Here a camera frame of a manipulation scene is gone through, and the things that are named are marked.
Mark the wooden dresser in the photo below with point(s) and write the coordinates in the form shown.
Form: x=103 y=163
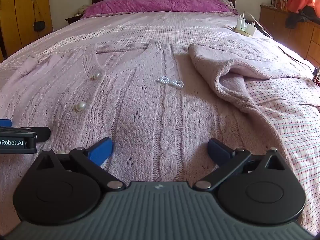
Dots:
x=277 y=22

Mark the yellow wooden wardrobe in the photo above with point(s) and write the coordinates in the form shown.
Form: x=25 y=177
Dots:
x=20 y=12

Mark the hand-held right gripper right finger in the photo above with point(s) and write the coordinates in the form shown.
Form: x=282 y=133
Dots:
x=217 y=152

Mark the magenta quilted pillow cover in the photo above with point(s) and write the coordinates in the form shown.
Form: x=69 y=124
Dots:
x=155 y=3

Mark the pink knit cardigan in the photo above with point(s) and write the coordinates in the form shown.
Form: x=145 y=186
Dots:
x=140 y=110

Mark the dark clothing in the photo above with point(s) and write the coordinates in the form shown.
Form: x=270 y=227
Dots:
x=300 y=17

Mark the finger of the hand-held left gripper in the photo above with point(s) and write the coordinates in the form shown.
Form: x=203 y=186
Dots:
x=5 y=122
x=42 y=133

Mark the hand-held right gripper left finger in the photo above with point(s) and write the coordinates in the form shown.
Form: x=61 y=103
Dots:
x=101 y=152

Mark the row of books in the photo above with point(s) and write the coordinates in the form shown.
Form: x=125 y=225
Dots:
x=280 y=2

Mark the small black shoulder bag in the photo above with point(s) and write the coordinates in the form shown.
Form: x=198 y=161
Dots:
x=39 y=26

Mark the cream power strip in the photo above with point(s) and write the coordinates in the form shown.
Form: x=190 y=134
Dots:
x=246 y=32

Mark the dark wooden nightstand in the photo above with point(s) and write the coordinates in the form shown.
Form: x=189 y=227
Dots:
x=73 y=19

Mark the dark red-edged device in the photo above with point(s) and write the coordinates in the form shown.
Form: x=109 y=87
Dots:
x=317 y=77

